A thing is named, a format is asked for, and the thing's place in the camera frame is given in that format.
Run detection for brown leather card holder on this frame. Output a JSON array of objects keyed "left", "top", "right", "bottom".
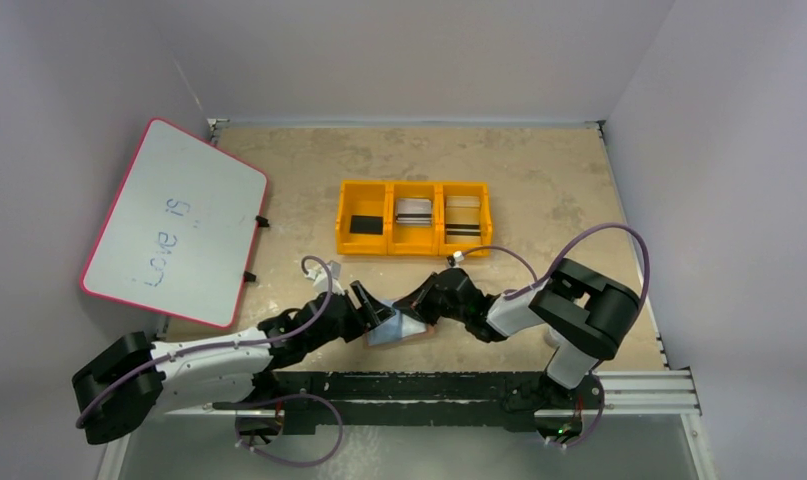
[{"left": 363, "top": 300, "right": 435, "bottom": 348}]

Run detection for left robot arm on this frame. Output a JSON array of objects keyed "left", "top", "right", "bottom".
[{"left": 72, "top": 281, "right": 398, "bottom": 445}]

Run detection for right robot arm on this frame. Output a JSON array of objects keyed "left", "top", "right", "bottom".
[{"left": 393, "top": 258, "right": 643, "bottom": 390}]

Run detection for card stack black stripe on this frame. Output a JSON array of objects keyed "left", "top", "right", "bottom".
[{"left": 444, "top": 196, "right": 481, "bottom": 244}]

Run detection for black card in bin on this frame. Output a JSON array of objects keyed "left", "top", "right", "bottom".
[{"left": 349, "top": 215, "right": 384, "bottom": 235}]

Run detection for stack of white cards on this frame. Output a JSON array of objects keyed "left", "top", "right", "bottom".
[{"left": 394, "top": 197, "right": 433, "bottom": 227}]

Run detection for yellow middle bin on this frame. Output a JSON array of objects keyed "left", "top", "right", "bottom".
[{"left": 386, "top": 181, "right": 440, "bottom": 256}]

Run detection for yellow bin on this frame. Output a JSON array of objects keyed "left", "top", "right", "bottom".
[
  {"left": 438, "top": 182, "right": 494, "bottom": 255},
  {"left": 335, "top": 180, "right": 392, "bottom": 256},
  {"left": 386, "top": 181, "right": 440, "bottom": 256}
]

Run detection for yellow right bin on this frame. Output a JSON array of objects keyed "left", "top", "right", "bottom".
[{"left": 438, "top": 182, "right": 494, "bottom": 255}]

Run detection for small clear cup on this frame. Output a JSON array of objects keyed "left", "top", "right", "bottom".
[{"left": 543, "top": 328, "right": 562, "bottom": 349}]

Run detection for yellow left bin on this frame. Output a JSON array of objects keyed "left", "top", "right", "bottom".
[{"left": 335, "top": 180, "right": 392, "bottom": 256}]

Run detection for pink framed whiteboard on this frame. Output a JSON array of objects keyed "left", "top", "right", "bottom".
[{"left": 80, "top": 118, "right": 268, "bottom": 328}]

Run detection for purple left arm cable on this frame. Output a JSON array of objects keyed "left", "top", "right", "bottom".
[{"left": 75, "top": 255, "right": 335, "bottom": 431}]

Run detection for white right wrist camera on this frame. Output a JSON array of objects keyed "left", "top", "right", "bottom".
[{"left": 446, "top": 251, "right": 465, "bottom": 268}]

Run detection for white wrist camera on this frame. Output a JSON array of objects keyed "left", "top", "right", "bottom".
[
  {"left": 446, "top": 251, "right": 465, "bottom": 268},
  {"left": 312, "top": 261, "right": 345, "bottom": 295}
]

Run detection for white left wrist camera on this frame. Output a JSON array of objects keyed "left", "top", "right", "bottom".
[{"left": 312, "top": 261, "right": 345, "bottom": 295}]

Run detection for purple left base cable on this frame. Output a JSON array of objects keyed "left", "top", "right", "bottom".
[{"left": 233, "top": 388, "right": 346, "bottom": 468}]

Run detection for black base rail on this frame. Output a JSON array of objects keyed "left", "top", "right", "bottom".
[{"left": 212, "top": 369, "right": 603, "bottom": 437}]

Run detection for aluminium frame rail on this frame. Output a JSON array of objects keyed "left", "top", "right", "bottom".
[{"left": 148, "top": 371, "right": 701, "bottom": 425}]

